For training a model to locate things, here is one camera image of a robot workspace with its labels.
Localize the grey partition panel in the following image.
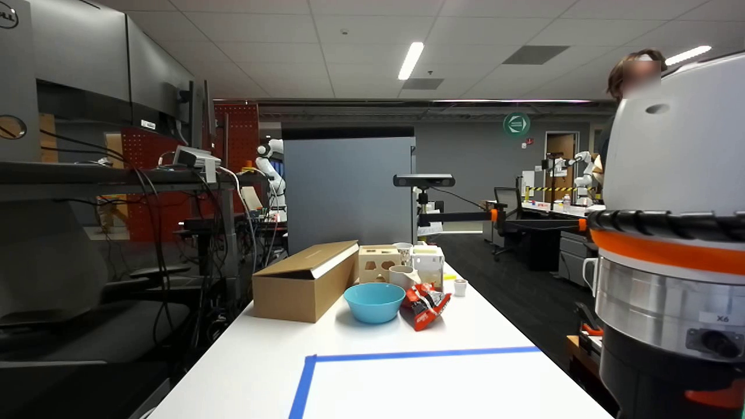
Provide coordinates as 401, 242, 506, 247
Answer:
281, 134, 420, 252

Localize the wooden shape sorter box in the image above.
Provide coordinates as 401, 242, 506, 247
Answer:
353, 242, 414, 287

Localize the light blue bowl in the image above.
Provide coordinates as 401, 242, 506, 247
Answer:
343, 278, 407, 328

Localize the brown cardboard box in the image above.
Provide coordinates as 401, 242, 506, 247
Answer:
249, 238, 361, 326

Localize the red snack package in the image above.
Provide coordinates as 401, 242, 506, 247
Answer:
398, 281, 453, 334

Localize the long ceiling light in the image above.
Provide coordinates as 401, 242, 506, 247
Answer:
663, 42, 715, 70
395, 40, 428, 84

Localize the red cabinet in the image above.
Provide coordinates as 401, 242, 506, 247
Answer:
211, 98, 263, 174

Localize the white device on rack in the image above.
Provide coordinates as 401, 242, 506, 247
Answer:
169, 143, 226, 185

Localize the cluttered background desk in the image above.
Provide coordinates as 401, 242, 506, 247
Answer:
516, 149, 608, 275

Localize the blue tape strip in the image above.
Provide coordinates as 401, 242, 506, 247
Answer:
286, 353, 322, 419

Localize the grey ceiling vent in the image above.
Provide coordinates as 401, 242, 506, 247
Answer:
501, 42, 573, 68

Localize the person head brown hair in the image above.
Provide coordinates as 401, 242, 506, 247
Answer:
605, 47, 670, 105

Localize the grey metal equipment rack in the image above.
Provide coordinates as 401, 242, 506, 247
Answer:
0, 0, 215, 311

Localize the black white camera stand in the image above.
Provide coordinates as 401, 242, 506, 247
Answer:
412, 183, 448, 245

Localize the black stereo camera bar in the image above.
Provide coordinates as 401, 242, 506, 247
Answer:
391, 173, 459, 189

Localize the green round wall sign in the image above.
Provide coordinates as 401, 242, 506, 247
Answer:
502, 109, 535, 139

